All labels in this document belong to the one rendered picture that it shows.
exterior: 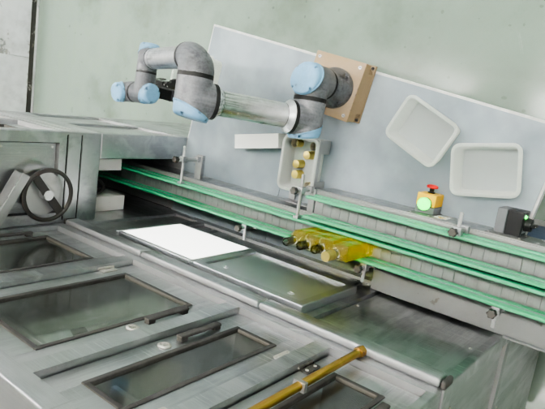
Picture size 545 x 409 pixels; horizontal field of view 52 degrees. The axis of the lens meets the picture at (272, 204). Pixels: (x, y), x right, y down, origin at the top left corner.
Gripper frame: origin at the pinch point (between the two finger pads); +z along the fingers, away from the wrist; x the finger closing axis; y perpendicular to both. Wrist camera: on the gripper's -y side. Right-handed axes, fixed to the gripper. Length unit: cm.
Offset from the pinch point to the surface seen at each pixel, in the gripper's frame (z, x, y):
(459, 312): 6, 41, -132
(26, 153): -61, 27, 19
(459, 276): 8, 30, -128
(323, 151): 19, 11, -60
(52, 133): -51, 19, 19
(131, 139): -13.7, 26.4, 18.7
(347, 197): 9, 21, -80
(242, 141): 15.5, 18.7, -19.7
